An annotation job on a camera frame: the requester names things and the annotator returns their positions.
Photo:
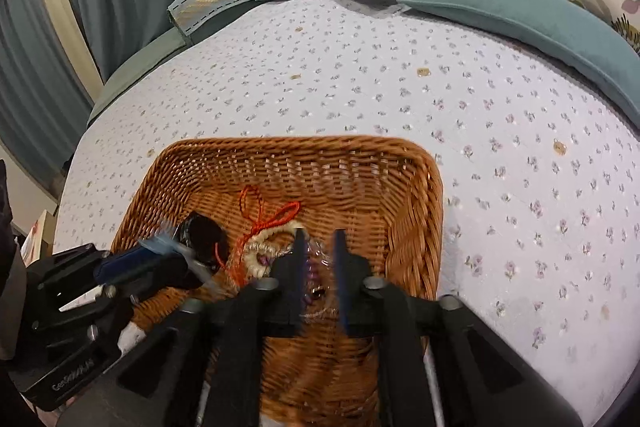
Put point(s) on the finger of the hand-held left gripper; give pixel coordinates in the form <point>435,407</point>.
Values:
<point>130,264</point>

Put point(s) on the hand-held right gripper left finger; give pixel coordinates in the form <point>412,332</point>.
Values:
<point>300,267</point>

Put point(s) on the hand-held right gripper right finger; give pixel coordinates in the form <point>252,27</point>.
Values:
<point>341,277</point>

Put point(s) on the light blue small pouch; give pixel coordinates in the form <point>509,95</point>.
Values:
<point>165,244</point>

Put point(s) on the brown wicker basket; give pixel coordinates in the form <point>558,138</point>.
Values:
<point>380,217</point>

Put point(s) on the black wrist watch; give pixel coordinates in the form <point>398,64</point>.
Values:
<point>205,234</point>

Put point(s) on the wooden side table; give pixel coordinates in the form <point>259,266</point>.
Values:
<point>40,234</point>

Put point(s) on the green bench cushion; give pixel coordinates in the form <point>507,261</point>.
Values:
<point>135,72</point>

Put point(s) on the cream curtain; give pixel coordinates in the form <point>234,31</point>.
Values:
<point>65,7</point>

